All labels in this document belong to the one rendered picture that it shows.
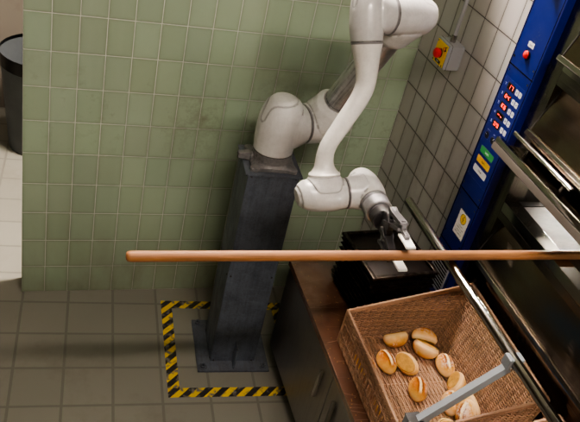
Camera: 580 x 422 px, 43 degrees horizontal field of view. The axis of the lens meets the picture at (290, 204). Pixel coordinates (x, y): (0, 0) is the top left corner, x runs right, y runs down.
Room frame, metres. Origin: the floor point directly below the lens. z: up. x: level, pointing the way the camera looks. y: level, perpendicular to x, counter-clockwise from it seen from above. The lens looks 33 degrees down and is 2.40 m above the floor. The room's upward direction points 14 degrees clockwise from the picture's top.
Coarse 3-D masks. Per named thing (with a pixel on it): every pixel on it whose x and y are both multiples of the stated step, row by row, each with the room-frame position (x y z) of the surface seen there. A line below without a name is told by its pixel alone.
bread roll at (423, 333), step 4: (420, 328) 2.11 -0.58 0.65; (424, 328) 2.11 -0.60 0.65; (412, 332) 2.10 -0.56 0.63; (416, 332) 2.09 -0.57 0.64; (420, 332) 2.09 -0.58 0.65; (424, 332) 2.09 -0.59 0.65; (428, 332) 2.09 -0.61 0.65; (432, 332) 2.10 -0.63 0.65; (412, 336) 2.09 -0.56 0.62; (416, 336) 2.08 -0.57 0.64; (420, 336) 2.08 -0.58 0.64; (424, 336) 2.08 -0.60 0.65; (428, 336) 2.08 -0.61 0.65; (432, 336) 2.09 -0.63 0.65; (436, 336) 2.11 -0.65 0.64; (424, 340) 2.07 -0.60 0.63; (428, 340) 2.07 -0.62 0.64; (432, 340) 2.08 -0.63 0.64; (436, 340) 2.09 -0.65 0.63; (432, 344) 2.08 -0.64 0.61
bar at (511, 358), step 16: (416, 208) 2.07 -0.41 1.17; (432, 240) 1.92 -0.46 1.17; (464, 288) 1.71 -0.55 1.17; (480, 304) 1.64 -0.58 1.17; (496, 336) 1.53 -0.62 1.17; (512, 352) 1.48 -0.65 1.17; (496, 368) 1.46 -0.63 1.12; (512, 368) 1.44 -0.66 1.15; (480, 384) 1.43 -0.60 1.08; (528, 384) 1.38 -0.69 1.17; (448, 400) 1.41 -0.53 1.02; (544, 400) 1.33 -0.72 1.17; (416, 416) 1.39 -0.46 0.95; (432, 416) 1.39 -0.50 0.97; (544, 416) 1.30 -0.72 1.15
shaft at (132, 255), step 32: (128, 256) 1.45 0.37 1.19; (160, 256) 1.48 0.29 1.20; (192, 256) 1.51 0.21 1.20; (224, 256) 1.55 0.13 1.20; (256, 256) 1.58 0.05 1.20; (288, 256) 1.61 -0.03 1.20; (320, 256) 1.65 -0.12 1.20; (352, 256) 1.69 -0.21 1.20; (384, 256) 1.72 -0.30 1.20; (416, 256) 1.76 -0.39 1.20; (448, 256) 1.80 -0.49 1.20; (480, 256) 1.84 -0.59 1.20; (512, 256) 1.89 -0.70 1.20; (544, 256) 1.93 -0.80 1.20; (576, 256) 1.97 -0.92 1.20
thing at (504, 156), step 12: (492, 144) 2.19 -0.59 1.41; (504, 156) 2.12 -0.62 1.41; (516, 168) 2.05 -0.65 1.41; (540, 168) 2.12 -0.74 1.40; (528, 180) 1.98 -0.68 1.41; (552, 180) 2.05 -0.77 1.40; (540, 192) 1.92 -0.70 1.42; (564, 192) 1.99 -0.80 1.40; (576, 192) 2.04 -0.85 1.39; (552, 204) 1.86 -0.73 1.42; (576, 204) 1.94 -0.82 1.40; (564, 228) 1.78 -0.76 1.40; (576, 240) 1.73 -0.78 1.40
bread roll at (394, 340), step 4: (396, 332) 2.05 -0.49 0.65; (400, 332) 2.06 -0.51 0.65; (404, 332) 2.07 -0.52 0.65; (384, 336) 2.04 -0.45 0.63; (388, 336) 2.03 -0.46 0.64; (392, 336) 2.03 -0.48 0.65; (396, 336) 2.04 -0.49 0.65; (400, 336) 2.04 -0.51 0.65; (404, 336) 2.05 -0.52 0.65; (384, 340) 2.03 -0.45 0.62; (388, 340) 2.02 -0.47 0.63; (392, 340) 2.02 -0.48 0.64; (396, 340) 2.03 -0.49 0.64; (400, 340) 2.03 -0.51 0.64; (404, 340) 2.04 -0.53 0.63; (388, 344) 2.02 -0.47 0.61; (392, 344) 2.02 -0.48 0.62; (396, 344) 2.02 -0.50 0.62; (400, 344) 2.03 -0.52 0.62
